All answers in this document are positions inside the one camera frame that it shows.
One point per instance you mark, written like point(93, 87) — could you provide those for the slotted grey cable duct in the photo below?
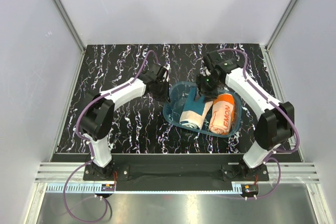
point(87, 188)

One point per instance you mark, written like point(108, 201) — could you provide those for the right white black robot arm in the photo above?
point(276, 119)

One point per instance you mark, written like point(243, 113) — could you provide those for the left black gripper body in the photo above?
point(160, 92)

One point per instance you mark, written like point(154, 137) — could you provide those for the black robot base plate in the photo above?
point(153, 173)

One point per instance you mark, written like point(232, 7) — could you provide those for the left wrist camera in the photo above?
point(166, 72)

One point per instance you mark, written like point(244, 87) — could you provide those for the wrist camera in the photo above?
point(205, 71)
point(166, 72)

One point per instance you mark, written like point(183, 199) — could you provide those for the aluminium front rail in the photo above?
point(304, 173)

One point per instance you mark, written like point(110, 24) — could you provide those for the orange cartoon print towel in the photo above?
point(223, 110)

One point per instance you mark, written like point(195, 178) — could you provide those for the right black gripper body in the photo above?
point(207, 86)

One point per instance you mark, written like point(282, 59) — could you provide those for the left aluminium frame post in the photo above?
point(69, 24)

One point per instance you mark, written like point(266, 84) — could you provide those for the blue translucent plastic tray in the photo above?
point(178, 96)

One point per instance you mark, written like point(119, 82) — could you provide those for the right aluminium frame post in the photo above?
point(286, 14)

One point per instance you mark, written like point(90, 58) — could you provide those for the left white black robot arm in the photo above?
point(95, 120)

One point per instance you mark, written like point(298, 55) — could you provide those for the left small connector board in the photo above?
point(108, 187)

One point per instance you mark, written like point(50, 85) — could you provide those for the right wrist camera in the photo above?
point(205, 71)

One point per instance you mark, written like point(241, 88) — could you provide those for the teal and cream towel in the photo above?
point(194, 112)

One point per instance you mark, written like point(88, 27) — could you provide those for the small connector board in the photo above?
point(250, 190)
point(108, 187)

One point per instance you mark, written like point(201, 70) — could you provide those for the aluminium frame post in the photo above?
point(69, 24)
point(286, 14)

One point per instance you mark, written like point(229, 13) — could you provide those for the right small connector board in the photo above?
point(250, 190)

